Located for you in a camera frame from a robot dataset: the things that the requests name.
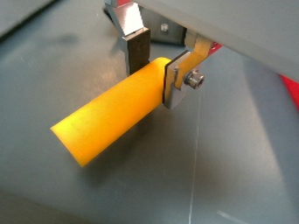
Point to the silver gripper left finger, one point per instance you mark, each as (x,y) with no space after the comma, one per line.
(134,36)

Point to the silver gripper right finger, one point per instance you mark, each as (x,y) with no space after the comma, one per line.
(180,71)

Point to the yellow oval peg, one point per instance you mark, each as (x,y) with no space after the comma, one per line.
(98,123)

